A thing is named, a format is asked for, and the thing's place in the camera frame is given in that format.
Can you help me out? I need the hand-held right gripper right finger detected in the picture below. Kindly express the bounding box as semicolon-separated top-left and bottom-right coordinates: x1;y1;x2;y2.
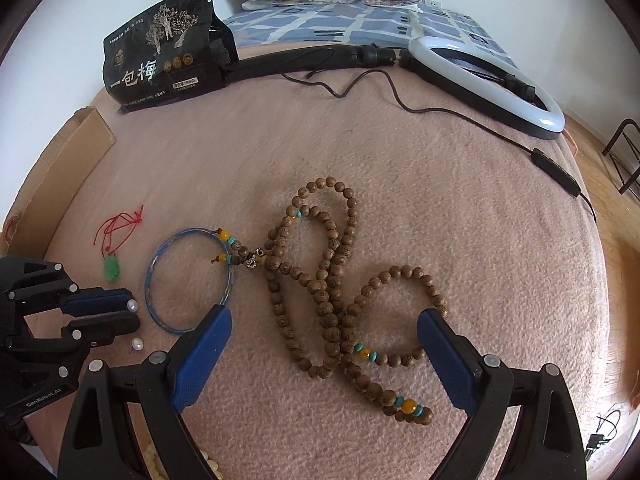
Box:
416;308;588;480

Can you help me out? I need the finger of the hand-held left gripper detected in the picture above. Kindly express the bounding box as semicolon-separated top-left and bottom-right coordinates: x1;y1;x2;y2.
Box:
60;287;139;317
61;313;142;357

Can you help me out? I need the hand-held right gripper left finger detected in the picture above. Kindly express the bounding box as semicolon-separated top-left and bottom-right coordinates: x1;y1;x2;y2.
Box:
59;304;233;480

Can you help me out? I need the green pendant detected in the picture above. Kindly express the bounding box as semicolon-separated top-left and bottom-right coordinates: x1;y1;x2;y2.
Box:
95;204;147;282

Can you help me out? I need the blue bangle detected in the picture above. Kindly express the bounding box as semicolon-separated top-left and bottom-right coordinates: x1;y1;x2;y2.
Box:
144;227;236;335

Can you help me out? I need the cream bead bracelet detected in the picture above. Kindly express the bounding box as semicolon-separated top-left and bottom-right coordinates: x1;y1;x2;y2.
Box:
145;442;221;480

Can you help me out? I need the wooden bead necklace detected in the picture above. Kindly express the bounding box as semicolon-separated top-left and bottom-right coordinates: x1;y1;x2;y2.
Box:
209;176;448;427

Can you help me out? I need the cardboard box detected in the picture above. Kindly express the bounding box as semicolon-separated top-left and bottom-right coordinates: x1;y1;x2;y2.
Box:
0;106;117;256

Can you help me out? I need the pink blanket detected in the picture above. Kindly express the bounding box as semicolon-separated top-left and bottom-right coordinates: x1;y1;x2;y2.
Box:
0;40;626;480

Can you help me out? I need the black snack bag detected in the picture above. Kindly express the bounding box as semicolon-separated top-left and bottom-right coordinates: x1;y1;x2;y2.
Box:
102;0;238;115

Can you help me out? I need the black metal rack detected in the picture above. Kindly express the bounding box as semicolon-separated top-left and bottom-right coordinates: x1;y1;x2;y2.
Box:
602;119;640;195

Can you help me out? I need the blue checked bed sheet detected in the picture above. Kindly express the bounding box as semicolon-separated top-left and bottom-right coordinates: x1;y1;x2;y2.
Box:
222;1;506;61

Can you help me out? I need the black plug with cable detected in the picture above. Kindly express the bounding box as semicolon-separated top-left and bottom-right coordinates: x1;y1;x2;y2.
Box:
585;407;623;461

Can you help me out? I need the black ring light cable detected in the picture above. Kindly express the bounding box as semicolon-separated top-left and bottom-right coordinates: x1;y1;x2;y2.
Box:
280;62;608;241

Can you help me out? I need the white ring light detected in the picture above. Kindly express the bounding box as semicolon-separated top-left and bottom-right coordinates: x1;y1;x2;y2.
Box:
407;36;567;141

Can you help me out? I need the black ring light stand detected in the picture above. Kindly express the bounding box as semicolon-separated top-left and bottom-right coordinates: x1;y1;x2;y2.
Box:
220;44;408;83

